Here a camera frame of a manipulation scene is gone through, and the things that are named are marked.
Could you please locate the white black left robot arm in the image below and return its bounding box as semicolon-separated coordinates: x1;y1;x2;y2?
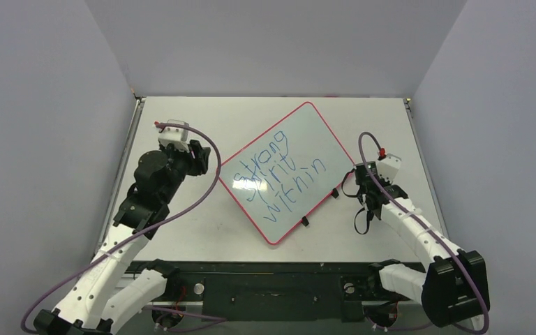
33;140;218;334

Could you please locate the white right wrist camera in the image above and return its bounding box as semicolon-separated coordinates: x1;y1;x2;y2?
375;148;402;186

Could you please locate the pink framed whiteboard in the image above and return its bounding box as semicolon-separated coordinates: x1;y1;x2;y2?
219;101;354;245

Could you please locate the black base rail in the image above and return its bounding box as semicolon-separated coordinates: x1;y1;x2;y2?
153;261;407;322

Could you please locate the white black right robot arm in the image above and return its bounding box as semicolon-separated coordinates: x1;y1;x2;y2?
353;161;490;327

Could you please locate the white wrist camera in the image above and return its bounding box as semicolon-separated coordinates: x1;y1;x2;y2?
375;148;402;186
155;122;190;152

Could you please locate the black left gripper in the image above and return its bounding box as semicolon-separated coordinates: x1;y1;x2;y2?
159;139;209;204

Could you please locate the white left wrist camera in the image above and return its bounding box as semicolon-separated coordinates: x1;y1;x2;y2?
155;122;190;152

